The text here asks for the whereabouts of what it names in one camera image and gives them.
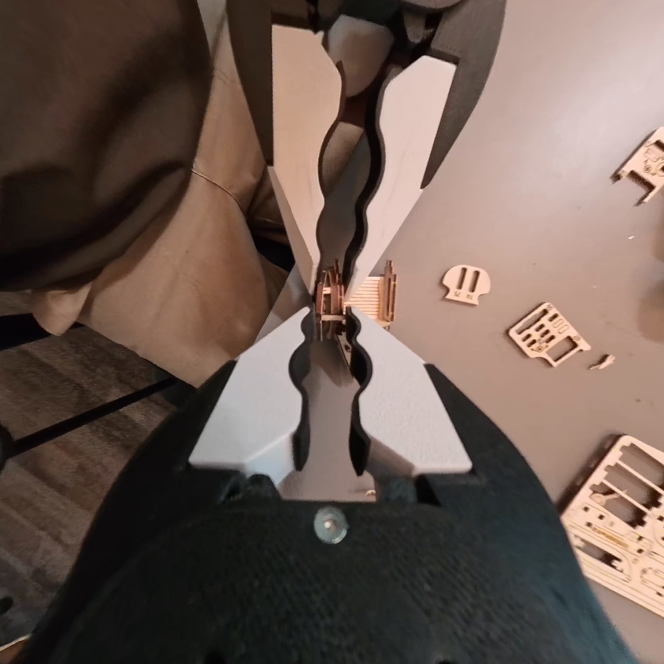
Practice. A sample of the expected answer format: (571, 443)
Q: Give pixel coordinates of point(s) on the small notched wooden piece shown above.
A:
(643, 163)

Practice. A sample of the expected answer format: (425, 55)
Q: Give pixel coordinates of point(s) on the rounded two-slot wooden piece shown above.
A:
(464, 290)

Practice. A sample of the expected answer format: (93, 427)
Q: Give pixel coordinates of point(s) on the wooden puzzle sheet rectangular cutouts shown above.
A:
(617, 524)

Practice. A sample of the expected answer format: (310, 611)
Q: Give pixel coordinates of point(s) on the black chair base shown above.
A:
(78, 420)

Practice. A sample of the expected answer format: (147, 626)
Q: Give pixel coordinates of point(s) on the small wooden model assembly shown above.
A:
(332, 298)

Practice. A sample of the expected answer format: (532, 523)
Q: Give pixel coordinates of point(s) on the small slotted wooden piece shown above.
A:
(534, 332)

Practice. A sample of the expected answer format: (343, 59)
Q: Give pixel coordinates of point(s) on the tiny wooden fragment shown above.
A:
(601, 361)

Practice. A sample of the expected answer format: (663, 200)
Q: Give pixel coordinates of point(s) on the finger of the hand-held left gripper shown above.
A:
(295, 129)
(410, 129)

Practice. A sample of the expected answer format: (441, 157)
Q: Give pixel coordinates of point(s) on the person's beige trousers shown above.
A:
(155, 259)

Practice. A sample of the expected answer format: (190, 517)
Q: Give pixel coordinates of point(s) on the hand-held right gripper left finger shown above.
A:
(249, 415)

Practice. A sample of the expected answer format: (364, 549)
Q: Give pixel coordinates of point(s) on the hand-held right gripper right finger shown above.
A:
(415, 415)

